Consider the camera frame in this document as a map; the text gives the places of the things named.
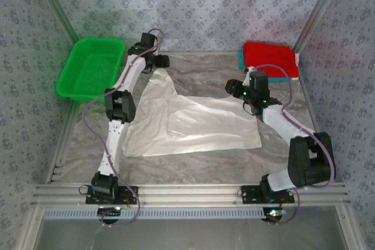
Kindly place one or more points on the white t-shirt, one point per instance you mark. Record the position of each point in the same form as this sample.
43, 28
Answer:
190, 124

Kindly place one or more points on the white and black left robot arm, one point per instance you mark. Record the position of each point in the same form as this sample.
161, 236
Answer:
112, 144

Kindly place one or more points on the teal folded t-shirt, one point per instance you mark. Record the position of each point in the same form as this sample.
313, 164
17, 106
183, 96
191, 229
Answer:
240, 59

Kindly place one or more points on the red folded t-shirt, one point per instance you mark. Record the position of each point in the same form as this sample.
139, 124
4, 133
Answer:
272, 55

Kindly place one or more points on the green plastic basket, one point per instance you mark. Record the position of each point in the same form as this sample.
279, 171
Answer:
88, 68

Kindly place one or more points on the black controller board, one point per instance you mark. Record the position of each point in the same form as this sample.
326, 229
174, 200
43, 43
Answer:
109, 212
274, 214

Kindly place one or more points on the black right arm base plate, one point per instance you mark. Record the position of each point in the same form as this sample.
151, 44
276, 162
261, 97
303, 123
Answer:
249, 195

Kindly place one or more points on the aluminium frame post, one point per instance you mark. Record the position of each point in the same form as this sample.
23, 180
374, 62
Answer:
320, 7
55, 4

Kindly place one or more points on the aluminium frame rail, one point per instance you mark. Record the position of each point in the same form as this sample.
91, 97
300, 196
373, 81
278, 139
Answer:
190, 195

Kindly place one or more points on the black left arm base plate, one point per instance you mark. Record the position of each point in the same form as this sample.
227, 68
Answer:
129, 193

